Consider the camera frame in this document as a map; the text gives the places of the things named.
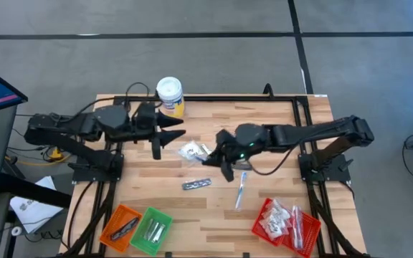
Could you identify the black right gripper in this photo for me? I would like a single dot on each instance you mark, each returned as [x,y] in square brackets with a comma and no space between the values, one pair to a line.
[235,150]

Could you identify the red plastic basket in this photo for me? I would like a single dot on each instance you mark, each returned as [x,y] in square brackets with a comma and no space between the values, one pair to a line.
[310,233]
[260,231]

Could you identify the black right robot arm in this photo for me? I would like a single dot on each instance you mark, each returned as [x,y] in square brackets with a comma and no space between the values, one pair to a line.
[317,132]

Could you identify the black frame clamp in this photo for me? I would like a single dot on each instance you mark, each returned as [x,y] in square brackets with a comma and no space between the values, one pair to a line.
[268,91]

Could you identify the white tape roll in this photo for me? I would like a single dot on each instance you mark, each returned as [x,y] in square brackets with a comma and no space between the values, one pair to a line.
[14,229]

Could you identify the red white bagged toothbrush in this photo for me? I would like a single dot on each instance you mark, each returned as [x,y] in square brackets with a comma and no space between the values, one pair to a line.
[297,225]

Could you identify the white printed paper sheet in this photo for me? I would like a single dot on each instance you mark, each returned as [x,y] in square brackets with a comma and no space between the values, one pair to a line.
[31,215]

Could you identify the black desk bar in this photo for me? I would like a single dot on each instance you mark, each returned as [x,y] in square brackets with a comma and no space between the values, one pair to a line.
[31,191]

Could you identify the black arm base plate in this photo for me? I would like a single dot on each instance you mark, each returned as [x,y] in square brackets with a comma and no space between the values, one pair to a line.
[335,175]
[81,175]

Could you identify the small silver item packet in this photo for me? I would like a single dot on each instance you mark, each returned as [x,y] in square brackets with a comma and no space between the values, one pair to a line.
[160,233]
[149,229]
[205,148]
[155,231]

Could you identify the green plastic basket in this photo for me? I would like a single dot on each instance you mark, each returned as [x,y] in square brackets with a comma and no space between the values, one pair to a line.
[138,243]

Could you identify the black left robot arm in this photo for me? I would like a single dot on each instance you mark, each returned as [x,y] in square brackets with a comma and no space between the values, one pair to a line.
[66,123]

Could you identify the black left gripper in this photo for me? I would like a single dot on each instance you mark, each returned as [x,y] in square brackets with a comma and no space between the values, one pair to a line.
[145,122]

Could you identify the black aluminium table frame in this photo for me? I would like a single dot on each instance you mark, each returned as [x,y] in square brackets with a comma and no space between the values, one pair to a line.
[210,98]

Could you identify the light blue bagged toothbrush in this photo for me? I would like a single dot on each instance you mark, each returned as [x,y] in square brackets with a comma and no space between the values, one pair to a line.
[241,190]

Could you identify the orange plastic basket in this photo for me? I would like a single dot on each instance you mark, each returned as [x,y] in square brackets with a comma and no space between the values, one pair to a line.
[118,243]

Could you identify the yellow white wipes canister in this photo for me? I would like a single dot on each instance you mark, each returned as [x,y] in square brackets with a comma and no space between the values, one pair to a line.
[170,93]

